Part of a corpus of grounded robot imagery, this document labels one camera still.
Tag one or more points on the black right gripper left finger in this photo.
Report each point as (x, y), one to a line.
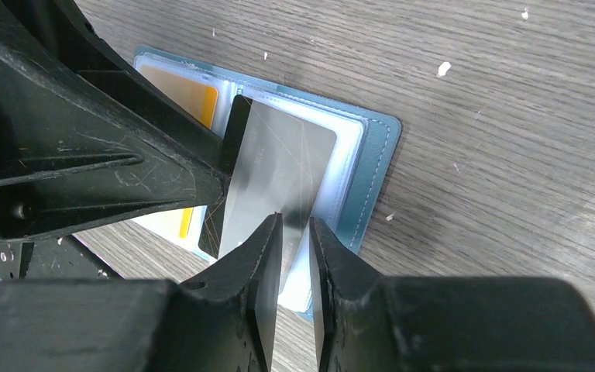
(222, 319)

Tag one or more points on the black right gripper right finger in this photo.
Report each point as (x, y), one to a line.
(367, 321)

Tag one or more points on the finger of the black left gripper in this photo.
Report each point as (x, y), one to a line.
(85, 139)

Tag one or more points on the orange VIP credit card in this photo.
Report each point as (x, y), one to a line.
(189, 102)

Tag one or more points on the blue card holder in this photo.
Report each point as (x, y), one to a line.
(346, 205)

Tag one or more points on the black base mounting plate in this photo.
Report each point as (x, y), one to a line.
(64, 257)

